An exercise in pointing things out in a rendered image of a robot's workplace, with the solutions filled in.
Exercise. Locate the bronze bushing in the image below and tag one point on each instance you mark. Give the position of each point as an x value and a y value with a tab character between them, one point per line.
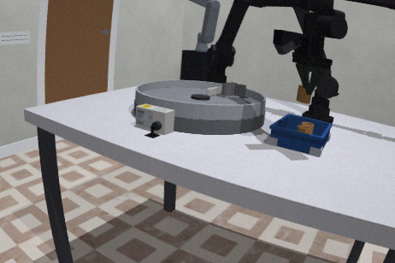
302	96
310	125
306	130

